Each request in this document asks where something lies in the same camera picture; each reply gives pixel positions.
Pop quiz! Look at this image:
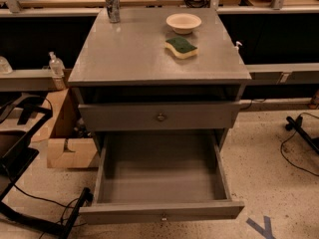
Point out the open grey bottom drawer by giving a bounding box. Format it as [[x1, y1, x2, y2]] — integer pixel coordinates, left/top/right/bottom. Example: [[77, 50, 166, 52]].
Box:
[[80, 130, 244, 224]]

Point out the closed grey upper drawer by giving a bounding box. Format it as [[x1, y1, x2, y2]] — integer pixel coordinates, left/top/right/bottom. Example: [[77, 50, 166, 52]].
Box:
[[79, 102, 240, 131]]

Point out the clear sanitizer pump bottle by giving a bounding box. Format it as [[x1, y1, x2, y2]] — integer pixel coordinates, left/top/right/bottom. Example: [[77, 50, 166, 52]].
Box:
[[49, 52, 66, 90]]

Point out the black stand base right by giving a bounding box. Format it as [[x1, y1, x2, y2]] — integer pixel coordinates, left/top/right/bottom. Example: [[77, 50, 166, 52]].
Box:
[[285, 116, 319, 154]]

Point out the brown cardboard box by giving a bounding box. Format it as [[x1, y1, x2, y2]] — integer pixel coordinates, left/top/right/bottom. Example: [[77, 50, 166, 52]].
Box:
[[32, 87, 100, 169]]

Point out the white paper bowl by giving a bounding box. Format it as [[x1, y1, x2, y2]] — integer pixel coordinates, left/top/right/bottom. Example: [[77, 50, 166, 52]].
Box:
[[166, 13, 201, 35]]

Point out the green and yellow sponge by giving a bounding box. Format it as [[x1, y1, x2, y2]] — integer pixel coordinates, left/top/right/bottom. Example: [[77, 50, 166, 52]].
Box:
[[165, 36, 198, 59]]

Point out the grey wooden drawer cabinet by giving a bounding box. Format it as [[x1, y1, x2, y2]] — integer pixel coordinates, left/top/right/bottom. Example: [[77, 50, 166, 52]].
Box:
[[69, 8, 250, 143]]

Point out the black metal cart frame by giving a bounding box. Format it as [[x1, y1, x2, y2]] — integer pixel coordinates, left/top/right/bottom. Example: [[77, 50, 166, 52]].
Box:
[[0, 94, 93, 239]]

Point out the black floor cable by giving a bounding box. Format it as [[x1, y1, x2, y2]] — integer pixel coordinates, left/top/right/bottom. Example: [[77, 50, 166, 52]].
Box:
[[279, 112, 319, 178]]

